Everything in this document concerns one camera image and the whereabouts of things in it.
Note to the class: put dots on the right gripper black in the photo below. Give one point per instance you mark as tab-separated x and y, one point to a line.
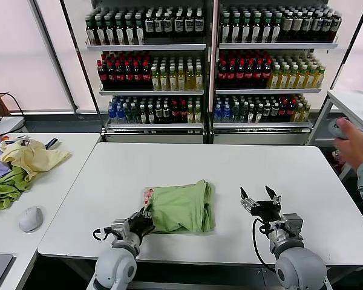
266	211

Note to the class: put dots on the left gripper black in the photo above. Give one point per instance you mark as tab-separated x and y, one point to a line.
142	225

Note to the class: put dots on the light green polo shirt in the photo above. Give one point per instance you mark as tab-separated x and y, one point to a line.
181	208

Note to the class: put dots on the grey handheld controller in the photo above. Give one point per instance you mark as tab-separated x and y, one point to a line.
334	131

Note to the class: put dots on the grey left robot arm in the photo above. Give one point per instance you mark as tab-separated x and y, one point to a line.
115	266

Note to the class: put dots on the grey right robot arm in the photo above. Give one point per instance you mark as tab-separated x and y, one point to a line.
299	269

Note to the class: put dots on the person's bare hand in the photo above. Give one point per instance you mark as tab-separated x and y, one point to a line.
357	145

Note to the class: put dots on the black drinks display rack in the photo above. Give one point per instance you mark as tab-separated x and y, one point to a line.
258	139
152	138

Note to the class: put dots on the grey metal shelf board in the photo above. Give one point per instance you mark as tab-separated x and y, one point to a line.
143	47
276	46
267	91
258	126
149	92
152	127

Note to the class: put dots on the pink plush toy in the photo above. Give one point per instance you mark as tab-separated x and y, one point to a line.
338	160

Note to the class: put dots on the small dark drink bottle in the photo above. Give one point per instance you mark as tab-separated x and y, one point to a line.
150	114
158	114
250	113
258	113
142	114
266	113
274	113
165	114

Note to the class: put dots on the dark green soda bottle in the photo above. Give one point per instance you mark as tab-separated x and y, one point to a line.
126	114
134	114
234	113
243	113

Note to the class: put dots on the small red cap cola bottle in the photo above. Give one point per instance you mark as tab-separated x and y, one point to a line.
182	114
282	113
174	114
290	113

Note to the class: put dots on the small yellow drink bottle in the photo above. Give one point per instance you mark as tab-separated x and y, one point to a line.
297	114
197	114
189	114
304	114

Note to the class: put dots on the blue water bottle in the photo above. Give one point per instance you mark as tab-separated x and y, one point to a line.
118	114
110	114
226	113
217	113

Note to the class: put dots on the white vertical mouse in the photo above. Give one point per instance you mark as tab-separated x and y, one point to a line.
31	219

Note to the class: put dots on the navy blue striped item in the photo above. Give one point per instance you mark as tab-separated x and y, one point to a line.
51	142

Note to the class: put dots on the pale yellow garment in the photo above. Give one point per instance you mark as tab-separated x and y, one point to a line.
37	158

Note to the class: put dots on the green towel garment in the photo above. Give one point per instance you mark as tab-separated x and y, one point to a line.
4	187

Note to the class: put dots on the orange fabric scrap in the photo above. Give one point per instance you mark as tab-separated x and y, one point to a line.
4	137

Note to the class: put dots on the green cap dark bottle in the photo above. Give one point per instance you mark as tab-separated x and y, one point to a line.
139	34
109	34
90	34
100	34
129	34
119	34
256	33
266	33
235	33
225	33
245	33
276	33

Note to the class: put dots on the dark bottle tan label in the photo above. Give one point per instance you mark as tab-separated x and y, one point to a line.
287	25
307	25
327	25
297	25
317	25
336	25

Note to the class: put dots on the black bottle white label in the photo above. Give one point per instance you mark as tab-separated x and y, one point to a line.
199	24
158	25
149	25
168	25
189	24
179	24

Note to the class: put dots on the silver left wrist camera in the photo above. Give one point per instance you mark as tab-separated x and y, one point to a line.
119	228

